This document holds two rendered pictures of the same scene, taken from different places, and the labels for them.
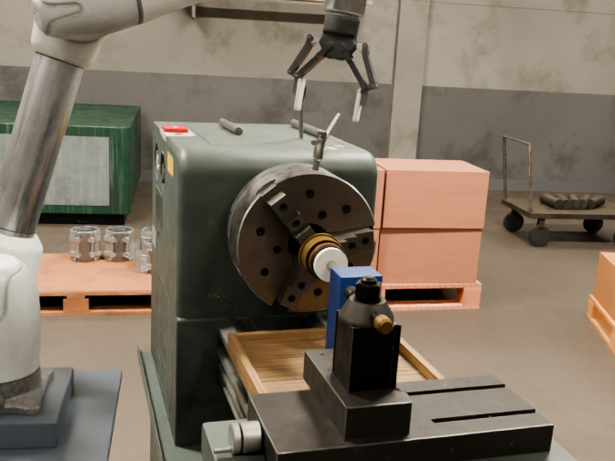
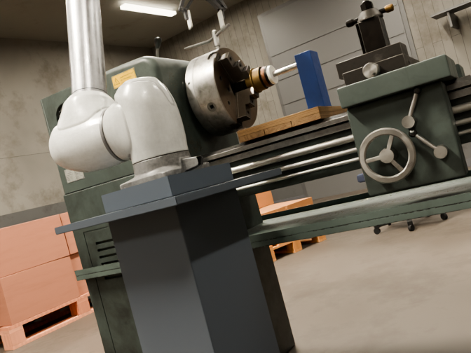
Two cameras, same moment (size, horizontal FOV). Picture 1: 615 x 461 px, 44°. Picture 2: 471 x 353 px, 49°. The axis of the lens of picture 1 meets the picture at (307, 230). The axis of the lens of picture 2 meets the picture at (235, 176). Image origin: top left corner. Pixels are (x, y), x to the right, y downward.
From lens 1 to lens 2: 1.63 m
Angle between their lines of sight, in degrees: 46
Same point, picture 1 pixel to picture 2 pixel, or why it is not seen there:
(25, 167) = (97, 47)
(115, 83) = not seen: outside the picture
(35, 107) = (90, 9)
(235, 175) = (175, 67)
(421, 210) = not seen: hidden behind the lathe
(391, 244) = (78, 265)
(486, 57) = (17, 190)
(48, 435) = (228, 171)
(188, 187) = (160, 73)
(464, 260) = not seen: hidden behind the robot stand
